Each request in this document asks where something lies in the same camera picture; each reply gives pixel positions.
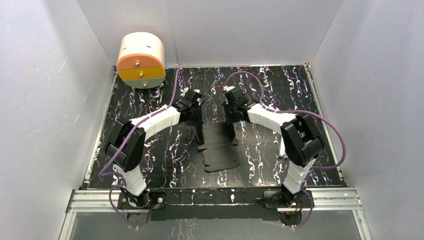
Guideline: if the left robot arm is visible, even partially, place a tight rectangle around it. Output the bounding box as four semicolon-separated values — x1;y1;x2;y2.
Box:
105;96;204;208

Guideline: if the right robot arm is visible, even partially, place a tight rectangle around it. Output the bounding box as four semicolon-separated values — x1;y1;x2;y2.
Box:
222;100;324;207

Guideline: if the round cream drawer cabinet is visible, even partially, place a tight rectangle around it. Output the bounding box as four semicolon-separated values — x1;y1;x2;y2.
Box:
116;32;166;89

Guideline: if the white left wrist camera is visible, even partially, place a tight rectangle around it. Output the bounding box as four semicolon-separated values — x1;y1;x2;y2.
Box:
183;87;204;106

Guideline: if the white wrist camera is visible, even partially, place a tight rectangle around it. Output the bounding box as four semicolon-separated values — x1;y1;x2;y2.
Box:
183;87;204;106
222;85;247;105

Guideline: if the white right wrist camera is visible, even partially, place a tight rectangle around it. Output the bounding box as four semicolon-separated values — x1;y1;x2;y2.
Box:
222;85;247;105

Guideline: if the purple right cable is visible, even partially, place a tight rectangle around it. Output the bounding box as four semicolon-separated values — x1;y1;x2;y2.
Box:
222;70;347;229

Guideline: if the purple cable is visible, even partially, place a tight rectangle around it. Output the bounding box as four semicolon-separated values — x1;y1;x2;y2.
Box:
222;70;347;229
98;67;184;229

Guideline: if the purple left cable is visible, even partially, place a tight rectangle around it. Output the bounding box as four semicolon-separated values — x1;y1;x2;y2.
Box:
98;67;184;229

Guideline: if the aluminium front rail frame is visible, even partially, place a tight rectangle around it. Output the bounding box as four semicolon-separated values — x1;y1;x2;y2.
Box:
59;187;372;240

